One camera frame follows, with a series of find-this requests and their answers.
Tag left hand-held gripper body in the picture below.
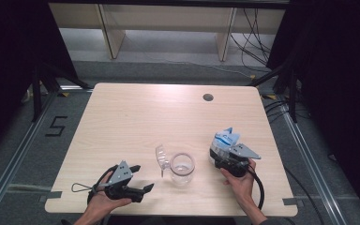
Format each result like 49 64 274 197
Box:
104 160 144 203

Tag black floor cables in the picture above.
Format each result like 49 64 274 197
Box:
263 98 310 124

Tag light wooden shelf unit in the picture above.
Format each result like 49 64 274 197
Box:
48 3 287 62

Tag person's left hand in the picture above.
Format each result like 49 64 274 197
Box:
85 172 132 219

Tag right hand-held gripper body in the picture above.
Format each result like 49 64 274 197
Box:
215 143 262 178

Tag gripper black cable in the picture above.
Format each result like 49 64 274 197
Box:
247 168 265 210
87 164 120 204

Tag blue white pouch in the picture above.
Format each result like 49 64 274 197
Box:
210 127 242 165

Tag clear glass pitcher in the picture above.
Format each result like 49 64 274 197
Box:
155 143 196 188

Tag black cable bundle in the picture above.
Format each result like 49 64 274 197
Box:
229 7 273 71

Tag person's right hand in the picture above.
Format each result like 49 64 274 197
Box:
220 158 257 205

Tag metal floor rail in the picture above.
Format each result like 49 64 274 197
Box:
280 102 346 225
0 90 59 225

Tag long black floor cable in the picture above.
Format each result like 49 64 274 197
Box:
283 168 326 225

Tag grey tape strip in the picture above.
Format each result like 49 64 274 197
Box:
38 190 64 202
282 197 304 206

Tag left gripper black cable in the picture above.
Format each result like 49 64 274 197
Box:
87 164 120 204

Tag thin wire loop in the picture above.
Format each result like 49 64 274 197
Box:
71 182 96 193

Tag thin grey floor cable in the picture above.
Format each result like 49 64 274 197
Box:
156 58 254 79

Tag black metal stand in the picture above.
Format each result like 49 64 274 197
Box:
247 64 299 123
31 62 92 123

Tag black curtain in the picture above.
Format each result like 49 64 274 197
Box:
0 0 78 158
266 0 360 217

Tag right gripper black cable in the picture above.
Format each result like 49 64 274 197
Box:
247 168 265 210

